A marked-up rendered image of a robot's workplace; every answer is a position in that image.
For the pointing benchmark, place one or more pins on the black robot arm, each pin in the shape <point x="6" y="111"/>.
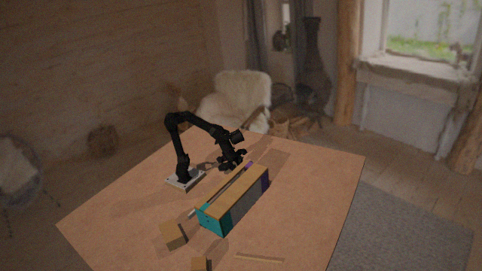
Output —
<point x="220" y="135"/>

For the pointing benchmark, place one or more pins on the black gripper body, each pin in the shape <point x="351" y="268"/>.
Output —
<point x="231" y="155"/>

